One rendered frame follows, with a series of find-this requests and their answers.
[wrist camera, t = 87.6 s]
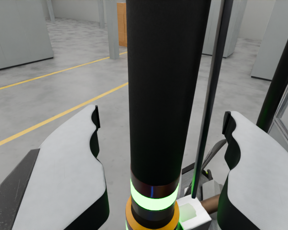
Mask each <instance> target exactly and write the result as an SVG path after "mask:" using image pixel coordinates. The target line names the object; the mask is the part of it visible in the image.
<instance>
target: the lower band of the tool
mask: <svg viewBox="0 0 288 230"><path fill-rule="evenodd" d="M179 214H180V212H179V206H178V203H177V201H176V203H175V211H174V216H173V218H172V220H171V221H170V223H169V224H167V225H166V226H164V227H162V228H159V229H148V228H145V227H143V226H141V225H140V224H139V223H138V222H137V221H136V220H135V219H134V217H133V215H132V212H131V196H130V197H129V199H128V201H127V204H126V217H127V220H128V223H129V225H130V226H131V227H132V229H133V230H174V228H175V227H176V225H177V223H178V220H179Z"/></svg>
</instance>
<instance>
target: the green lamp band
mask: <svg viewBox="0 0 288 230"><path fill-rule="evenodd" d="M177 191H178V187H177V189H176V190H175V192H174V193H173V194H172V195H170V196H168V197H166V198H163V199H149V198H146V197H144V196H142V195H141V194H139V193H138V192H137V191H136V190H135V189H134V187H133V185H132V182H131V193H132V196H133V198H134V200H135V201H136V202H137V203H138V204H139V205H140V206H142V207H144V208H146V209H150V210H161V209H165V208H167V207H169V206H170V205H171V204H172V203H173V202H174V201H175V199H176V196H177Z"/></svg>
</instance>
